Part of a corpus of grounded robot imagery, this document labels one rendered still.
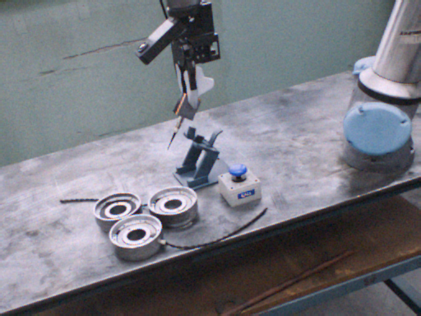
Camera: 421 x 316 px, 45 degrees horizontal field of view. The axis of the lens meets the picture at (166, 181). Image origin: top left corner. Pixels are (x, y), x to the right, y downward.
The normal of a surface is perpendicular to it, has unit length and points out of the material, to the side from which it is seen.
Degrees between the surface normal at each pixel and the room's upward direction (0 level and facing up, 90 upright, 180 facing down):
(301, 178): 0
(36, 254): 0
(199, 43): 90
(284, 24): 90
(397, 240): 0
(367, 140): 97
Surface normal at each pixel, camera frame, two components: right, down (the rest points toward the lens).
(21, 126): 0.29, 0.47
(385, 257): -0.16, -0.84
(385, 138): -0.40, 0.64
